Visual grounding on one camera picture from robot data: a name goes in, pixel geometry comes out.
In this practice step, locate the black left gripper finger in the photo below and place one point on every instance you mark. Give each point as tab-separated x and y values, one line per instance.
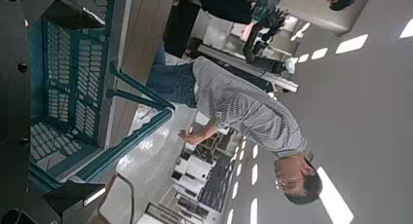
69	196
69	16

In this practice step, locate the teal plastic crate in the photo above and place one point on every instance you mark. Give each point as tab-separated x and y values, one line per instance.
71	71

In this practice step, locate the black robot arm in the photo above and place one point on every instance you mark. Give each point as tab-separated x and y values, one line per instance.
259	39

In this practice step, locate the beige table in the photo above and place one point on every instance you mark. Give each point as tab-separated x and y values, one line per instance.
113	201

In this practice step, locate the white shelf units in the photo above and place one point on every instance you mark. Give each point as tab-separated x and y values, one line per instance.
195	172

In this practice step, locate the person in black clothes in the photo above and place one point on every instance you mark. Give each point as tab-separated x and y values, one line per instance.
224	5

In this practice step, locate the white workbench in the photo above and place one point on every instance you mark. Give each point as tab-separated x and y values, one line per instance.
246	69

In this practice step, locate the person in grey checked shirt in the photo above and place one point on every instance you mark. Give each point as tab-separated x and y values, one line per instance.
243	107

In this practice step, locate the rectangular ceiling light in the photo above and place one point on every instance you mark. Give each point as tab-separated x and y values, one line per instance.
407	29
303	58
352	44
334	198
319	53

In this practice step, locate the dark display wall panel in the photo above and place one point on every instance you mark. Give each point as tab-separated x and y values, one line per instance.
217	185

